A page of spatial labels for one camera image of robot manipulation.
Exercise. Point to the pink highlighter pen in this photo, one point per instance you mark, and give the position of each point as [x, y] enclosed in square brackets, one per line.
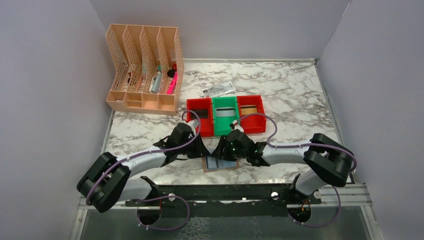
[173, 84]

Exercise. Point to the black binder clip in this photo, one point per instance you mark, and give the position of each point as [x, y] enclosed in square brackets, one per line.
[173, 71]

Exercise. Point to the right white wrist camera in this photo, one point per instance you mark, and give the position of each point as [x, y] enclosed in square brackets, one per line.
[236, 126]

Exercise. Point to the tan leather card holder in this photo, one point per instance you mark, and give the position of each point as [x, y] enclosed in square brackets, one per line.
[224, 165]

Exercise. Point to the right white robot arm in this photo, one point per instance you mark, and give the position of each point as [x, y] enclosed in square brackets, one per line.
[329, 162]

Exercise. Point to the grey green marker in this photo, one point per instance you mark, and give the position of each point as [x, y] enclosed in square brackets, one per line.
[156, 81]

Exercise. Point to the right red plastic bin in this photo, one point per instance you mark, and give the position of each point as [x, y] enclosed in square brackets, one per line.
[254, 124]

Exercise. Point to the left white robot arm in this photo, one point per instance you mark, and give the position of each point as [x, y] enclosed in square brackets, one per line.
[110, 178]

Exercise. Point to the silver card from holder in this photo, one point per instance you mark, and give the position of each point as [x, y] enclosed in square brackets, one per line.
[222, 112]

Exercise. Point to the black card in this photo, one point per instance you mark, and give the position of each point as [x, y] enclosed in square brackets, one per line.
[202, 113]

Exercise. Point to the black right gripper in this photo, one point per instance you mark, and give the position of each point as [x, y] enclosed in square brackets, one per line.
[223, 149]

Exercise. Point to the gold card with stripe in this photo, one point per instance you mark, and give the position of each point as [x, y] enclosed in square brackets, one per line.
[247, 109]

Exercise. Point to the peach plastic file organizer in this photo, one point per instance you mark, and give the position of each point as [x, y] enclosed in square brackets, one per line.
[137, 51]

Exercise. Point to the green plastic bin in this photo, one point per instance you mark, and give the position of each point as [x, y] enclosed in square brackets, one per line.
[222, 124]

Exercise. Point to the clear protractor ruler packet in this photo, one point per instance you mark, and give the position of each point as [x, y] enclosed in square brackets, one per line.
[217, 90]

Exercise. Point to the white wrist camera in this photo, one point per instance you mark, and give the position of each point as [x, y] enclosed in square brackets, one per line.
[236, 126]
[194, 124]

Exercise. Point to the red plastic bin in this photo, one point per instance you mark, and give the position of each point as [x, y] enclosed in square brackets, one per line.
[207, 125]
[254, 124]

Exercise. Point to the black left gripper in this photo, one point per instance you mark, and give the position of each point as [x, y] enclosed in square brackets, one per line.
[196, 147]

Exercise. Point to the left red plastic bin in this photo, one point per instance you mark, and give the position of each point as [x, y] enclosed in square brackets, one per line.
[207, 125]

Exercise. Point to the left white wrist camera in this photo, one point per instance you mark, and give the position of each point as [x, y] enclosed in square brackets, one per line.
[194, 124]

